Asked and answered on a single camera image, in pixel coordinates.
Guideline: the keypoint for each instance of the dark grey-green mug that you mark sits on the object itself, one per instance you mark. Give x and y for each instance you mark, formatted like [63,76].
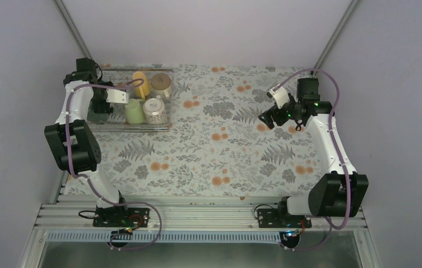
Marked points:
[100,118]

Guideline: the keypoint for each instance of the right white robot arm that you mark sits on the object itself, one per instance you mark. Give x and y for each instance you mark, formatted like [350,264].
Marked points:
[340,190]

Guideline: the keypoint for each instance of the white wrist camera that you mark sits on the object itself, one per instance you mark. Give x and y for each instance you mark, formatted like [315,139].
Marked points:
[117,96]
[279,94]

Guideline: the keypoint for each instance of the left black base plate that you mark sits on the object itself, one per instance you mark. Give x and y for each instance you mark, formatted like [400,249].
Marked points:
[127,218]

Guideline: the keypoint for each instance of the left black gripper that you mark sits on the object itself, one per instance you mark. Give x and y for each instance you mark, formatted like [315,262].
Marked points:
[101,108]

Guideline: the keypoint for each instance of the aluminium mounting rail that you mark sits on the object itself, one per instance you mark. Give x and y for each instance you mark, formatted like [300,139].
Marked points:
[192,201]

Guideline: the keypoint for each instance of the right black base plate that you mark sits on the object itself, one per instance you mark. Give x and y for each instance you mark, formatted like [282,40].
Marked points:
[272,218]

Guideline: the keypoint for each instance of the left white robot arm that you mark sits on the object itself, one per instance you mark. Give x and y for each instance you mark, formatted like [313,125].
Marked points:
[73,144]

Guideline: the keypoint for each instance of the white patterned cup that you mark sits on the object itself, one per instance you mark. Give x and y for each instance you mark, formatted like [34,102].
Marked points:
[154,110]

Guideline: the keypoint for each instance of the beige brown mug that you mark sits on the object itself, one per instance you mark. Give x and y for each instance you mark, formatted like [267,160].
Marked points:
[161,84]

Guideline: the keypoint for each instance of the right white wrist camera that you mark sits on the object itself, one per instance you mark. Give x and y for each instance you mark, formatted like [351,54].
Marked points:
[279,94]

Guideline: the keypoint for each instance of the light green cup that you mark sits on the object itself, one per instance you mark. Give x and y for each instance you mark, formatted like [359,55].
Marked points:
[133,111]

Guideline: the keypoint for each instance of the yellow mug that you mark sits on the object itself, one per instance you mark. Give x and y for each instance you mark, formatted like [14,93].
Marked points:
[141,85]

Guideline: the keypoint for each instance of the floral patterned tablecloth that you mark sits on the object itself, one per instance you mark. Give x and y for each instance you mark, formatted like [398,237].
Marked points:
[215,145]

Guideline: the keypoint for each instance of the clear acrylic dish rack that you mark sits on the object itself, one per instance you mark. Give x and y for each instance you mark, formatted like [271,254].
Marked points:
[122,77]

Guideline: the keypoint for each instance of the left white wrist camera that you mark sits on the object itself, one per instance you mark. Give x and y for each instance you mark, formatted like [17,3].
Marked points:
[117,96]

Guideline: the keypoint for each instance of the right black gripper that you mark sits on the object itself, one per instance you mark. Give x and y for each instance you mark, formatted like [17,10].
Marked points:
[279,120]

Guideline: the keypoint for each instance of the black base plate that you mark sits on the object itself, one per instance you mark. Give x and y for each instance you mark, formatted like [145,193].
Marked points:
[127,218]
[272,218]

